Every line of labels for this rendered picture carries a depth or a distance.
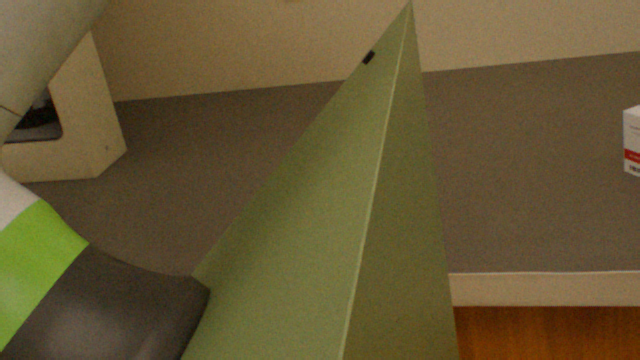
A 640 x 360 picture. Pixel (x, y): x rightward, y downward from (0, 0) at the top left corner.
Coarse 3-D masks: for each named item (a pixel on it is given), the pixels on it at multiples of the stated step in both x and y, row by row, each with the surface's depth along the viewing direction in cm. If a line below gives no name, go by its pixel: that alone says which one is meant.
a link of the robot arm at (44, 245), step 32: (0, 128) 34; (0, 160) 36; (0, 192) 33; (32, 192) 36; (0, 224) 32; (32, 224) 33; (64, 224) 36; (0, 256) 31; (32, 256) 32; (64, 256) 33; (0, 288) 31; (32, 288) 31; (0, 320) 30
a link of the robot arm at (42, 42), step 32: (0, 0) 31; (32, 0) 32; (64, 0) 33; (96, 0) 35; (0, 32) 31; (32, 32) 33; (64, 32) 34; (0, 64) 32; (32, 64) 34; (0, 96) 33; (32, 96) 35
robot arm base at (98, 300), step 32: (96, 256) 35; (64, 288) 32; (96, 288) 33; (128, 288) 34; (160, 288) 34; (192, 288) 35; (32, 320) 31; (64, 320) 31; (96, 320) 32; (128, 320) 32; (160, 320) 32; (192, 320) 33; (0, 352) 30; (32, 352) 30; (64, 352) 31; (96, 352) 31; (128, 352) 31; (160, 352) 31
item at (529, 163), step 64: (512, 64) 138; (576, 64) 131; (128, 128) 144; (192, 128) 138; (256, 128) 131; (448, 128) 116; (512, 128) 111; (576, 128) 107; (64, 192) 120; (128, 192) 115; (192, 192) 111; (448, 192) 96; (512, 192) 93; (576, 192) 90; (128, 256) 96; (192, 256) 93; (448, 256) 82; (512, 256) 80; (576, 256) 78
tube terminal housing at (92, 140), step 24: (72, 72) 119; (96, 72) 125; (72, 96) 119; (96, 96) 125; (72, 120) 119; (96, 120) 124; (24, 144) 124; (48, 144) 122; (72, 144) 121; (96, 144) 124; (120, 144) 131; (24, 168) 126; (48, 168) 125; (72, 168) 123; (96, 168) 124
